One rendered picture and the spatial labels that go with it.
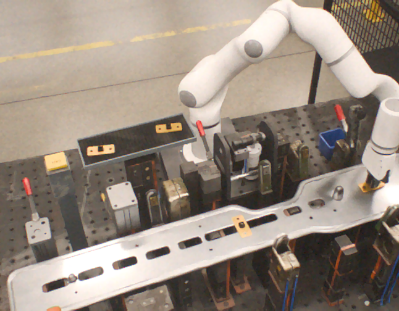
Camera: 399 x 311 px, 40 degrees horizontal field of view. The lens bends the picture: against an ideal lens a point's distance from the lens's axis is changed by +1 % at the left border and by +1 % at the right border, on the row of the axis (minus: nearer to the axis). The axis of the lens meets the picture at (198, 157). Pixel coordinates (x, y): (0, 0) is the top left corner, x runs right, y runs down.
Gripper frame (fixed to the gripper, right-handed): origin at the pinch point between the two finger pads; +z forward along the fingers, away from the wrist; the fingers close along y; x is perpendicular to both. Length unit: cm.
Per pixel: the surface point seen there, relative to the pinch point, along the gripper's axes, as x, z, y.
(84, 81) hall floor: -64, 103, -233
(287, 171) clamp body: -20.1, 7.4, -19.8
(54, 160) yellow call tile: -96, -13, -34
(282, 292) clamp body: -42.6, 10.4, 21.6
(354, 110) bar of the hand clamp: -1.4, -18.4, -15.3
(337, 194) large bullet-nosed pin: -13.7, 0.4, 1.1
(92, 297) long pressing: -95, 3, 8
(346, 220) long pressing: -15.2, 3.0, 9.6
